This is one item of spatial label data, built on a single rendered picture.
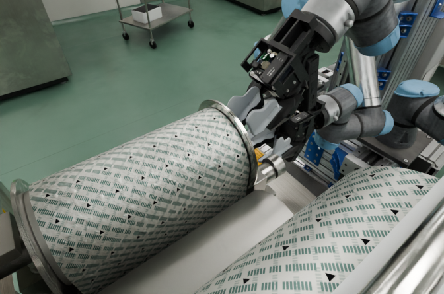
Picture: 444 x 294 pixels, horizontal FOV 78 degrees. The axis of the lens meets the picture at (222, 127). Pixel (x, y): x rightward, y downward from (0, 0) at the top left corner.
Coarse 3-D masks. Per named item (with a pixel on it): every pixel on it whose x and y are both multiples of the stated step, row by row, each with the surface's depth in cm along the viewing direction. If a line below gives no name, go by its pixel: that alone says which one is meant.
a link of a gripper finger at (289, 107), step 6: (300, 96) 42; (282, 102) 43; (288, 102) 42; (294, 102) 42; (282, 108) 42; (288, 108) 42; (294, 108) 42; (276, 114) 42; (282, 114) 42; (288, 114) 43; (276, 120) 43; (282, 120) 42; (270, 126) 43; (276, 126) 43
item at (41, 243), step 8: (24, 200) 28; (32, 216) 27; (32, 224) 26; (32, 232) 26; (40, 232) 26; (40, 240) 26; (40, 248) 26; (48, 248) 26; (48, 256) 26; (56, 264) 26; (56, 272) 27; (64, 280) 28
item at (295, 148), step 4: (292, 144) 63; (296, 144) 63; (300, 144) 63; (304, 144) 64; (292, 148) 62; (296, 148) 62; (300, 148) 63; (288, 152) 62; (292, 152) 62; (296, 152) 63; (284, 156) 62; (288, 156) 62
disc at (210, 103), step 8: (200, 104) 43; (208, 104) 40; (216, 104) 38; (224, 112) 37; (232, 112) 36; (232, 120) 36; (240, 128) 35; (240, 136) 36; (248, 136) 35; (248, 144) 35; (248, 152) 36; (256, 160) 36; (256, 168) 36; (256, 176) 37; (248, 184) 40
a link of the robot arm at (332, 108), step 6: (318, 96) 71; (324, 96) 69; (330, 102) 68; (324, 108) 67; (330, 108) 67; (336, 108) 68; (330, 114) 67; (336, 114) 69; (330, 120) 68; (336, 120) 68; (324, 126) 70
